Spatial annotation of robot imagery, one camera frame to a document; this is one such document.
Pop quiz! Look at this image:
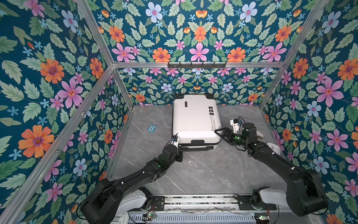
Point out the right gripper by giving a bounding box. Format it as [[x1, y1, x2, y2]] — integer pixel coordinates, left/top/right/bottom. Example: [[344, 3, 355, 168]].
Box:
[[214, 129, 248, 147]]

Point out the white hard-shell suitcase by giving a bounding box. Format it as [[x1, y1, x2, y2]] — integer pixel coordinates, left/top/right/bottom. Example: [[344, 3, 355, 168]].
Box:
[[172, 94, 222, 151]]

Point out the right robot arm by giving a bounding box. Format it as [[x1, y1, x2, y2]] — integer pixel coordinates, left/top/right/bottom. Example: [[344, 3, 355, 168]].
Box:
[[215, 122, 329, 217]]

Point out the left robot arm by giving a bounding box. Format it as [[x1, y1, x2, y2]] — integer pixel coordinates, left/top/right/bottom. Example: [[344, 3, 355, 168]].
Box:
[[79, 135, 183, 224]]

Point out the small beige stapler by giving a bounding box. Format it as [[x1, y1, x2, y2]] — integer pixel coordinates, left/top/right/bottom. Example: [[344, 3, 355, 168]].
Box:
[[256, 131, 264, 139]]

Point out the small teal owl toy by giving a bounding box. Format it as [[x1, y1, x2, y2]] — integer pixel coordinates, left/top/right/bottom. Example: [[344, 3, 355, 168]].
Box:
[[148, 125, 157, 133]]

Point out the white round alarm clock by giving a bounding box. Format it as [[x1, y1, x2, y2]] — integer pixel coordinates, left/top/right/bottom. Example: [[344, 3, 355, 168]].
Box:
[[267, 142, 281, 155]]

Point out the black hook rack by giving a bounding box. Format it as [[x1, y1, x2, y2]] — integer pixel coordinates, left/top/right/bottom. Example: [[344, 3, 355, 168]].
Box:
[[167, 62, 227, 69]]

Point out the aluminium mounting rail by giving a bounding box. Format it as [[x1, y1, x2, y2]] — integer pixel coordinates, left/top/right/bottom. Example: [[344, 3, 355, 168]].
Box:
[[89, 194, 317, 213]]

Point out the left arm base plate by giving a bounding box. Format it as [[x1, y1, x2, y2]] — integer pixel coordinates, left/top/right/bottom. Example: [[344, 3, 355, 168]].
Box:
[[140, 196, 166, 212]]

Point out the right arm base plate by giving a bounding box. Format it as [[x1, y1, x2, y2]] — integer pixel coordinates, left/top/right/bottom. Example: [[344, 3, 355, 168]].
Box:
[[234, 194, 277, 211]]

